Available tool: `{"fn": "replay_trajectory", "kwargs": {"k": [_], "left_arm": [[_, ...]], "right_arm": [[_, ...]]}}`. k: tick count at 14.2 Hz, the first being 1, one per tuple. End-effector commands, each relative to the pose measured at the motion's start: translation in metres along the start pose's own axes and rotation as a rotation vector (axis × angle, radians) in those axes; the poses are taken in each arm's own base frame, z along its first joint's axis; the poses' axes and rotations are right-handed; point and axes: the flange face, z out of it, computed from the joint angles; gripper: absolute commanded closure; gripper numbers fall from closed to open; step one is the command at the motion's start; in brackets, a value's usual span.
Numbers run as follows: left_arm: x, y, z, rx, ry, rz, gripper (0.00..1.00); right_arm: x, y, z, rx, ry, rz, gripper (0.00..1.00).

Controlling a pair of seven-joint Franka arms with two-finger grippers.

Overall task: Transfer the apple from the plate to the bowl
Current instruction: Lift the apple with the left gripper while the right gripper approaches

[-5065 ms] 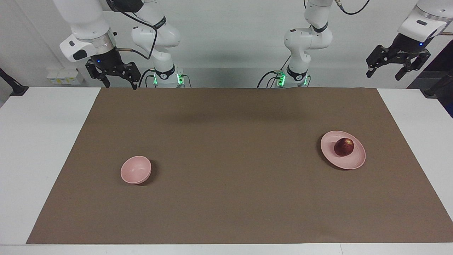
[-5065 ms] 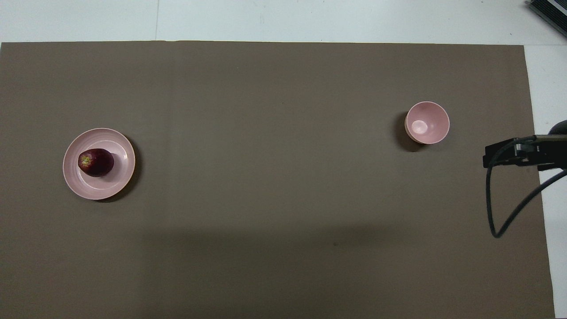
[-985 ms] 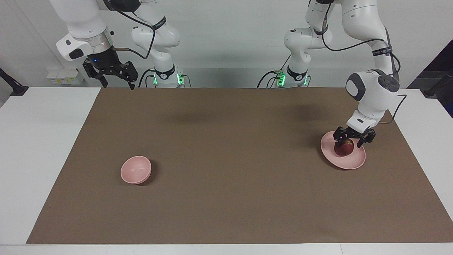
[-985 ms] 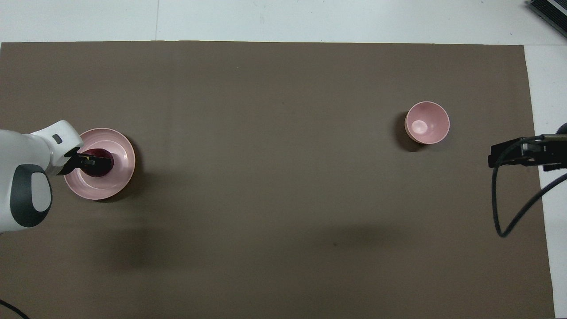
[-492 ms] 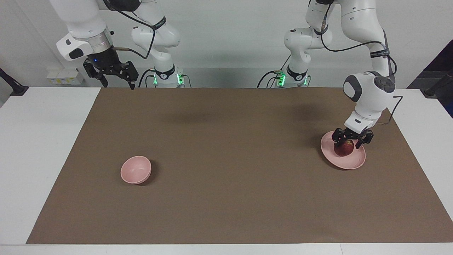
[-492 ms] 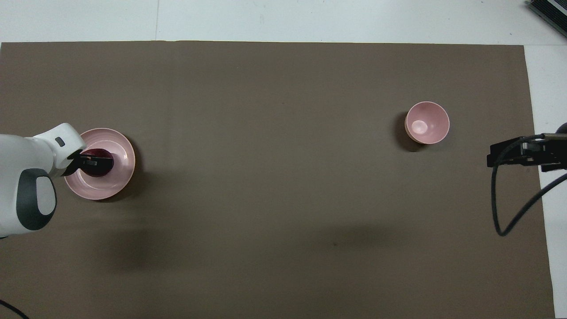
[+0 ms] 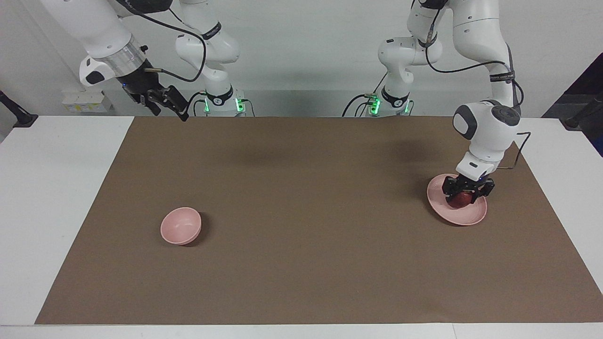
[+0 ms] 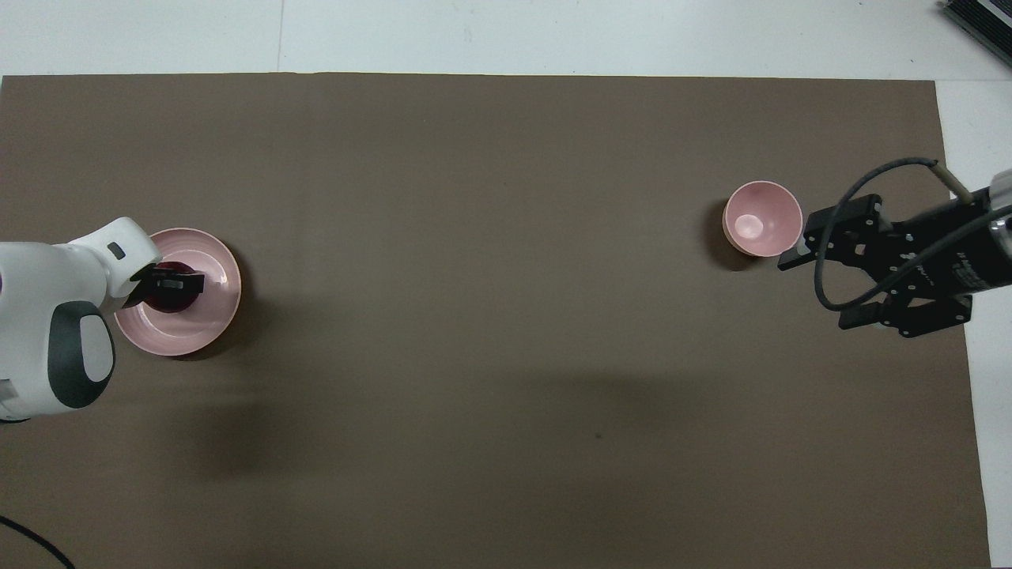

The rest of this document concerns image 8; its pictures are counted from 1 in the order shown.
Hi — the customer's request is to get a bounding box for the black ribbed device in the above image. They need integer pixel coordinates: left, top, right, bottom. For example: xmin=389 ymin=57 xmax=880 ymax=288
xmin=941 ymin=0 xmax=1012 ymax=68

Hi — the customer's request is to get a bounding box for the pink bowl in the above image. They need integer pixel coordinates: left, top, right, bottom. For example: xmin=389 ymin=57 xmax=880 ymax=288
xmin=722 ymin=180 xmax=803 ymax=258

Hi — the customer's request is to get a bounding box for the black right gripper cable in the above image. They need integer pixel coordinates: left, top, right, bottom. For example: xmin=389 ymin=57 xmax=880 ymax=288
xmin=814 ymin=158 xmax=972 ymax=311

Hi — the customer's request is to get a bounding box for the dark red apple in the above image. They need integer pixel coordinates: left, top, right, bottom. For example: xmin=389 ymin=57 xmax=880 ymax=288
xmin=145 ymin=261 xmax=203 ymax=314

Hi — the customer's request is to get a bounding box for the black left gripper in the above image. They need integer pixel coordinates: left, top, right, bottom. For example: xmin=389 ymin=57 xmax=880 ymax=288
xmin=126 ymin=266 xmax=206 ymax=309

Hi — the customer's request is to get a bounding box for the black floor cable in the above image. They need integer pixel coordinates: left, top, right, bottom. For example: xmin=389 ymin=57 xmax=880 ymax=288
xmin=0 ymin=515 xmax=76 ymax=569

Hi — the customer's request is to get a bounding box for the brown table mat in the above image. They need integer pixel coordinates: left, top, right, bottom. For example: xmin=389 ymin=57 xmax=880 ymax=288
xmin=0 ymin=73 xmax=993 ymax=569

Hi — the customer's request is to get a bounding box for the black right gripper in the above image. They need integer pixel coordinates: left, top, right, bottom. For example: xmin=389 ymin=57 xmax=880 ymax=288
xmin=778 ymin=188 xmax=1012 ymax=339

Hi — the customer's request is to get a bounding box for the pink plate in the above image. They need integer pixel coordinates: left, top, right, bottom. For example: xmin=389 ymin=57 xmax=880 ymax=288
xmin=113 ymin=228 xmax=242 ymax=358

